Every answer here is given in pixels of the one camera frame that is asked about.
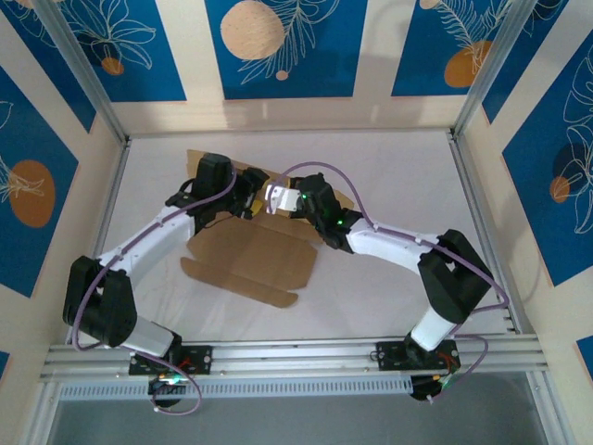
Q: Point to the brown cardboard paper box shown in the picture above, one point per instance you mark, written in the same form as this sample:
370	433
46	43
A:
259	259

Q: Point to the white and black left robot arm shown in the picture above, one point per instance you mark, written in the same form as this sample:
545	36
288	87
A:
153	232

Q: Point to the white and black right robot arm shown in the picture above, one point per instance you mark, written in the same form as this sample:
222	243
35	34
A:
394	243

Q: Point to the black controller board box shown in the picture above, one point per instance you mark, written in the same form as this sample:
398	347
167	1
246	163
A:
167	391
424	389

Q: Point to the aluminium table side rail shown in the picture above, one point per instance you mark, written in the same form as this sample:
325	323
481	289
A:
113	197
485	232

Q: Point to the long aluminium frame rail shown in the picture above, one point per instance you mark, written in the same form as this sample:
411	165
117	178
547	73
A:
287	354

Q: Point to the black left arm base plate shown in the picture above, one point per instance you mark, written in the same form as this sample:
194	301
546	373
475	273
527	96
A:
199	359

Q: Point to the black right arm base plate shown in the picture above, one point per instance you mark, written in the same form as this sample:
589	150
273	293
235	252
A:
389	354

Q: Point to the aluminium frame post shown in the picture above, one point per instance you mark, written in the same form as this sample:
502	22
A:
495	55
83	69

